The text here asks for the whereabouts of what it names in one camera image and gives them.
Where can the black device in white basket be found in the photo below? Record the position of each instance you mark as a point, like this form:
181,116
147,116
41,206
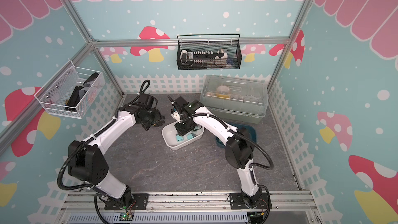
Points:
74,99

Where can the white wire wall basket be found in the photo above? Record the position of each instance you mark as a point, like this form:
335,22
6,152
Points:
56,92

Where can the green circuit board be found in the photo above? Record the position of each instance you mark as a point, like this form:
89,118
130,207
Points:
126,217

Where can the black wire wall basket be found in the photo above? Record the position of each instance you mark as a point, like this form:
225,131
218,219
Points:
226,43

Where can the yellow black rubber glove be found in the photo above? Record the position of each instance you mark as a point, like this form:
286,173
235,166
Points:
160,122

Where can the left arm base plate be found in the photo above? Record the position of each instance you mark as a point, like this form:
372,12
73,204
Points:
133,201

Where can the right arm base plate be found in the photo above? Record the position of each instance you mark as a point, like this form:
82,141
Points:
238,200

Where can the teal plug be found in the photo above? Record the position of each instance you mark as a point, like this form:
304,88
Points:
190,136
179,138

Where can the teal plug bottom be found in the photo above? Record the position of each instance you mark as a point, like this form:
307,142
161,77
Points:
179,138

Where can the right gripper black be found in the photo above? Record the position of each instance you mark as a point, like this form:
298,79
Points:
181,131

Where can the dark teal plastic tray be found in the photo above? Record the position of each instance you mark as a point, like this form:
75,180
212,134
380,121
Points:
249,130

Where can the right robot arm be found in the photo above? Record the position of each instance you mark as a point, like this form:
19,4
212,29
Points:
241,152

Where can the white plastic tray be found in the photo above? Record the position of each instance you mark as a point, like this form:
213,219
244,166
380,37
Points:
175,141

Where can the items in black basket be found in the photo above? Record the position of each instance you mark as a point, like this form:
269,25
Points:
201,59

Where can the clear lidded storage box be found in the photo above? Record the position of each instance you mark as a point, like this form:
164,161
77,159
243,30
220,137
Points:
235,98

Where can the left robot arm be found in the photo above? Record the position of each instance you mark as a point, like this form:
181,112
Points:
86,166

